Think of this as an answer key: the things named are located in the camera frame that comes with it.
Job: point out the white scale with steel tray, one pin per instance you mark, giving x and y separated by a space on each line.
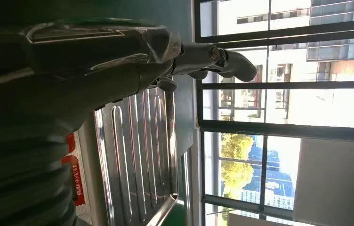
139 149

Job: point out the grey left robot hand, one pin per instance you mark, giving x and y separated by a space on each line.
80 65

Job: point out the dark framed window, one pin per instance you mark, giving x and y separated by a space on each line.
289 32

